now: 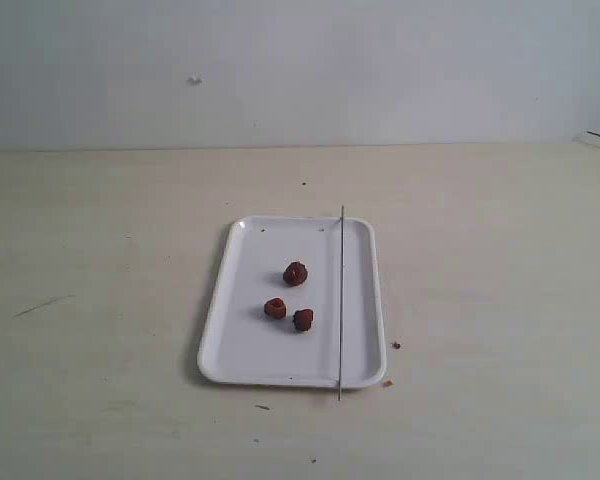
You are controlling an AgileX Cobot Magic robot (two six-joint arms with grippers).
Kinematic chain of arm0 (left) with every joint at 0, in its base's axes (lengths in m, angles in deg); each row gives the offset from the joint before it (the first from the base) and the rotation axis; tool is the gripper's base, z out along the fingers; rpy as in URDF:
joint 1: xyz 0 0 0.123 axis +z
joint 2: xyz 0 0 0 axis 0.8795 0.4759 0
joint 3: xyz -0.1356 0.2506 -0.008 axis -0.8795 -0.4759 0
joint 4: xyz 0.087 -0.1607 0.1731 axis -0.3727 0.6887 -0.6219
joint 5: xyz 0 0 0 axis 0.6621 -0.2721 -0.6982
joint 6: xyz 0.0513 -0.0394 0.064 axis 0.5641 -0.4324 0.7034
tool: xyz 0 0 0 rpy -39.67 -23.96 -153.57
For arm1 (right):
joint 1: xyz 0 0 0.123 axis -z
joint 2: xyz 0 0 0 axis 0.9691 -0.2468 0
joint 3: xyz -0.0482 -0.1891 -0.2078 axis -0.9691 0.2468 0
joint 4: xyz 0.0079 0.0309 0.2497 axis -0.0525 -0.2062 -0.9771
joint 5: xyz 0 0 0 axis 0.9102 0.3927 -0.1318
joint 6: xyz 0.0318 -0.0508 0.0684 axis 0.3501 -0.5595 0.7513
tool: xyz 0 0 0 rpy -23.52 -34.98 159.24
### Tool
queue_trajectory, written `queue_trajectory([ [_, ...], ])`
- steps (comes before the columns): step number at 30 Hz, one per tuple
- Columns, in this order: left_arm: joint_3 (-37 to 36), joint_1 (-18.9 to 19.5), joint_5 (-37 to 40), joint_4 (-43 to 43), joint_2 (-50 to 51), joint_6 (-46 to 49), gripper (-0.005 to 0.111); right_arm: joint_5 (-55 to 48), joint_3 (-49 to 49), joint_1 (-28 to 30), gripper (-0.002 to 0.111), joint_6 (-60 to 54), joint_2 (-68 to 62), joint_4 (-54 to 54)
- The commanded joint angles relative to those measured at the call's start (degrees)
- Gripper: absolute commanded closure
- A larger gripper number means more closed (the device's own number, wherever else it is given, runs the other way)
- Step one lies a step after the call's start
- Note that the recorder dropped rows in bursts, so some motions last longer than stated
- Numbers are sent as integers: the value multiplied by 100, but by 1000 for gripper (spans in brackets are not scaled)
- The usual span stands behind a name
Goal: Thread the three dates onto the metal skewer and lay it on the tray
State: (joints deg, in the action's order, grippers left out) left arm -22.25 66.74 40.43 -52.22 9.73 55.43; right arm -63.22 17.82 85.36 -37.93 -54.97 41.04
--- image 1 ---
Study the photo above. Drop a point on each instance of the red meat piece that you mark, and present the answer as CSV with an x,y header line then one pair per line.
x,y
295,274
275,308
303,319

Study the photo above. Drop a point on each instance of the thin metal skewer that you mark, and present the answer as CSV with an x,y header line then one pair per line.
x,y
341,303

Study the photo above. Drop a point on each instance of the white rectangular plastic tray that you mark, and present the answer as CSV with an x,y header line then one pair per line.
x,y
241,345

